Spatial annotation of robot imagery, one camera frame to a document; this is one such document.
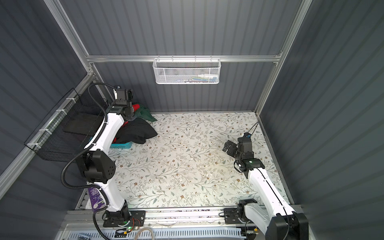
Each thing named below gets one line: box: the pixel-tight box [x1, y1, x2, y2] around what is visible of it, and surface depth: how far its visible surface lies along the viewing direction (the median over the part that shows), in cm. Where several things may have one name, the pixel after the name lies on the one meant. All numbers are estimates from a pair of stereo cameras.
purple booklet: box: [87, 187, 106, 213], surface depth 79 cm
